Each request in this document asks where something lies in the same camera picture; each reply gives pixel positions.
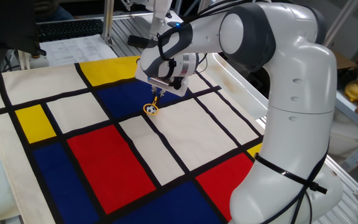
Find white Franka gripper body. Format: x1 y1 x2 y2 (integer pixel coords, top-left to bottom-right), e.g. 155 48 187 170
134 59 190 97

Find orange bubble ring wand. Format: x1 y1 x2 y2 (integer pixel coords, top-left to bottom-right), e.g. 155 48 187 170
142 95 160 116

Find small black device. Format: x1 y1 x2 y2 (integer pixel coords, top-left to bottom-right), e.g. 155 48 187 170
127 34 151 50

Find Mondrian pattern cloth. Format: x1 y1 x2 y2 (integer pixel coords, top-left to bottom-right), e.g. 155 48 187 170
0 55 265 224

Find white printed paper sheets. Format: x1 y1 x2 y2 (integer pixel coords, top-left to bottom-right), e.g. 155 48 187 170
39 34 118 67

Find black keyboard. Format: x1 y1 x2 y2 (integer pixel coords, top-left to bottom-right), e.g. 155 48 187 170
37 18 104 43

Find person in dark clothes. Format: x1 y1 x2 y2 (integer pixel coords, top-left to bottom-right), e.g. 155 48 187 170
32 0 75 22

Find black monitor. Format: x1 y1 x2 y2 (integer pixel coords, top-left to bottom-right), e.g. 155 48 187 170
0 0 48 76

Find brown cardboard piece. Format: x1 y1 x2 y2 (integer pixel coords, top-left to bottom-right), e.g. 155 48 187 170
331 49 357 71

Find yellow toy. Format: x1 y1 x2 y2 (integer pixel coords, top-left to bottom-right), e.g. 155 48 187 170
344 80 358 103

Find silver wrist camera blue cap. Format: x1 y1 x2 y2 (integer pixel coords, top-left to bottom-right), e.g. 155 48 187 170
147 76 171 89

